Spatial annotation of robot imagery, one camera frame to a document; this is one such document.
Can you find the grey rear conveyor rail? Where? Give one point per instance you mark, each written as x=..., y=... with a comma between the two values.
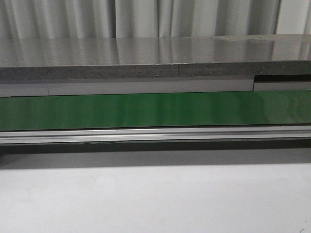
x=226, y=83

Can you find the white pleated curtain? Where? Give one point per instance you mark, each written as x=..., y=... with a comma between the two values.
x=22, y=19

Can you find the aluminium front conveyor rail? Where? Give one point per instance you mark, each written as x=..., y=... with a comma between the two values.
x=154, y=134

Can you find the grey rear guard segment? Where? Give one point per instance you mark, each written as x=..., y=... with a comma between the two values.
x=282, y=82

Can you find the green conveyor belt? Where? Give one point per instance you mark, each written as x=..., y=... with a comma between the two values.
x=155, y=110

